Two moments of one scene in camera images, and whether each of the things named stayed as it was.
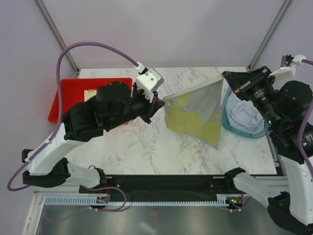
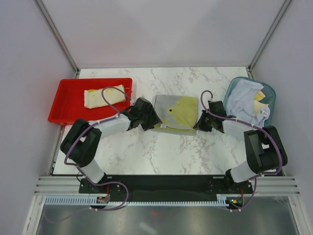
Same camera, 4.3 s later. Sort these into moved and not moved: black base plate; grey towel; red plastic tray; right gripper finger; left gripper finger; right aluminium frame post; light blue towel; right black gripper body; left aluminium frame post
Moved: right gripper finger; right black gripper body; grey towel; left gripper finger
Not moved: black base plate; left aluminium frame post; right aluminium frame post; light blue towel; red plastic tray
